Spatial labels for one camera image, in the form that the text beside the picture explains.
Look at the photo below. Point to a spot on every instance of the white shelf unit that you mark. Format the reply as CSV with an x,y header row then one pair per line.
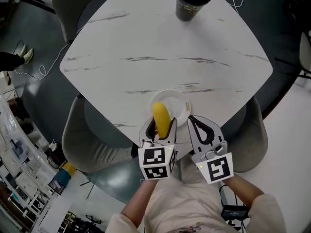
x,y
22,173

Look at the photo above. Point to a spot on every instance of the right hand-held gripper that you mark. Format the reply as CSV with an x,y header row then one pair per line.
x,y
217,166

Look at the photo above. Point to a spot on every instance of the white chair with black legs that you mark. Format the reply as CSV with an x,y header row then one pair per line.
x,y
305,54

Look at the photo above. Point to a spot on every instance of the grey upholstered chair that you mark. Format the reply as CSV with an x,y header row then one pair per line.
x,y
255,139
68,8
80,144

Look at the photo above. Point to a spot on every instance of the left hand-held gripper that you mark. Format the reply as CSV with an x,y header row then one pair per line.
x,y
155,161

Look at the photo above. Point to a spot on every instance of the black mesh bin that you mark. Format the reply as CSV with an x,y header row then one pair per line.
x,y
56,186

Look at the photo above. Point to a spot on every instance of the black waist device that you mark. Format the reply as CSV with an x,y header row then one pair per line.
x,y
234,212

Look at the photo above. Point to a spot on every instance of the yellow banana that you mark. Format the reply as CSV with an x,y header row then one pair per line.
x,y
162,120

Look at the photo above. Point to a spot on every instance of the person's right forearm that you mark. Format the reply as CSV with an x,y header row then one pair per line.
x,y
245,188

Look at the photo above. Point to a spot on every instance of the person's cream printed shirt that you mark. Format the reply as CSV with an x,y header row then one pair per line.
x,y
189,207

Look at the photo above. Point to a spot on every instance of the person's left forearm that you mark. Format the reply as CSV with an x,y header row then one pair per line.
x,y
143,198

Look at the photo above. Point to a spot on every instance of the teal and yellow bin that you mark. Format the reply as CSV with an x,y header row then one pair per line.
x,y
64,173

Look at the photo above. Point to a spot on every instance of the white round plate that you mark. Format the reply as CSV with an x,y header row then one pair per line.
x,y
176,103

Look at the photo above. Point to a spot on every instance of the black cup with lid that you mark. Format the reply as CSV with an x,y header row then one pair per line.
x,y
192,1

